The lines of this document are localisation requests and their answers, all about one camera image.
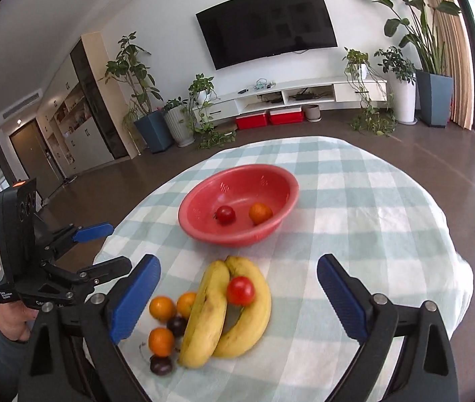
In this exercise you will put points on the beige curtain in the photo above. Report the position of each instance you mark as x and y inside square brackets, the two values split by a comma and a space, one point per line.
[447, 50]

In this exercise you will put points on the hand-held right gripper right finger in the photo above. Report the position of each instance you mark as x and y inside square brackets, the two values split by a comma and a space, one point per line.
[342, 297]

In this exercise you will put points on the small grey flower pot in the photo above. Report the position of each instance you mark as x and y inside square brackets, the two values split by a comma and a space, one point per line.
[312, 113]

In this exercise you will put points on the orange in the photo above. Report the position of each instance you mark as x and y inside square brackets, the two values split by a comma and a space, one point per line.
[162, 307]
[187, 303]
[260, 213]
[161, 341]

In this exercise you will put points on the person's left hand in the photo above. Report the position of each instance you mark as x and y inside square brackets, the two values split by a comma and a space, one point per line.
[11, 322]

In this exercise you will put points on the red cooler box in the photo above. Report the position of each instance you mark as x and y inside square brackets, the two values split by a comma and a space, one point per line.
[286, 116]
[252, 120]

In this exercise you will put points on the dark purple plum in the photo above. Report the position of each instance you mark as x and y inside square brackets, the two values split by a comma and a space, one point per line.
[176, 325]
[161, 364]

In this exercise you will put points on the green white checked tablecloth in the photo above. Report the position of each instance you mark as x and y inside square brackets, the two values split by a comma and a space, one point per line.
[346, 217]

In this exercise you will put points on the yellow banana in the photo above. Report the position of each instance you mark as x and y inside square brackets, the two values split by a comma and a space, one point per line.
[204, 322]
[258, 314]

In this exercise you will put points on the white television cabinet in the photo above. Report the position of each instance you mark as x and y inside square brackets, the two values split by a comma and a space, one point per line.
[346, 90]

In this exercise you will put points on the plant in white ribbed pot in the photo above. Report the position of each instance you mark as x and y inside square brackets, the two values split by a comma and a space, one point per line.
[177, 125]

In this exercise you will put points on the brown entrance door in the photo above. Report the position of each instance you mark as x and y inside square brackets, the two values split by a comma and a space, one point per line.
[36, 155]

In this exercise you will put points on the black set-top box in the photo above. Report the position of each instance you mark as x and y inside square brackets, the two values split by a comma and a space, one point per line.
[273, 99]
[304, 96]

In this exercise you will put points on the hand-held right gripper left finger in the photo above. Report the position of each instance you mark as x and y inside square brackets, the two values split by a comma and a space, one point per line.
[134, 297]

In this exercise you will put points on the red tomato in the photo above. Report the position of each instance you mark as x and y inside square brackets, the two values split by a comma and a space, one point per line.
[224, 214]
[240, 291]

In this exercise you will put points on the white shelf cabinet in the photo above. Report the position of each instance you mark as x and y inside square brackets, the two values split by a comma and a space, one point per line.
[78, 138]

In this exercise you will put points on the red plastic bowl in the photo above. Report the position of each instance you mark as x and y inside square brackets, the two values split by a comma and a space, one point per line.
[237, 184]

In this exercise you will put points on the leafy tree in blue planter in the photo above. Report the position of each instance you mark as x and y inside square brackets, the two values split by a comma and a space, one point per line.
[153, 132]

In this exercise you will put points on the plant in tall white pot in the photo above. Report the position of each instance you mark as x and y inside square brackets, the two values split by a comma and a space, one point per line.
[403, 96]

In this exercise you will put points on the dark glass cabinet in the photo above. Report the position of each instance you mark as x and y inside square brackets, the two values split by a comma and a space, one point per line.
[95, 104]

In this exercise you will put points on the wall-mounted black television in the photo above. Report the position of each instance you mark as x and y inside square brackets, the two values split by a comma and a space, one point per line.
[266, 25]

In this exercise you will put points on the trailing pothos plant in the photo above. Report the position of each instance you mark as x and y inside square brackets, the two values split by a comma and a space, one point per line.
[201, 90]
[356, 65]

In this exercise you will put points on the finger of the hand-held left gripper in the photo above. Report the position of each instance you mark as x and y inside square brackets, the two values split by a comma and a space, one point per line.
[95, 232]
[99, 273]

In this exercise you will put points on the large-leaf plant in blue planter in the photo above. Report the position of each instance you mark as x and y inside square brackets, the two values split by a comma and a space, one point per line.
[432, 98]

